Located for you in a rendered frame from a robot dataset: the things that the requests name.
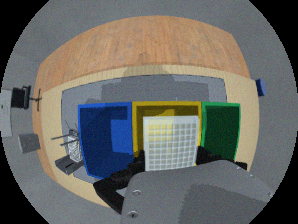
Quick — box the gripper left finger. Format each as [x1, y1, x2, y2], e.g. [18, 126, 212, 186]
[93, 150, 146, 215]

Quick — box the grey flat base plate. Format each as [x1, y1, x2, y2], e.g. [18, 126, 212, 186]
[61, 74, 227, 136]

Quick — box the yellow open bin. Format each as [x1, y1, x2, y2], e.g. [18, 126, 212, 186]
[132, 101, 202, 157]

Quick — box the white well plate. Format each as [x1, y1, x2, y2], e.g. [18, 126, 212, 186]
[68, 136, 82, 162]
[143, 116, 200, 171]

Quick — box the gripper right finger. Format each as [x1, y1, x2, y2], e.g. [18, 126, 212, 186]
[195, 146, 248, 171]

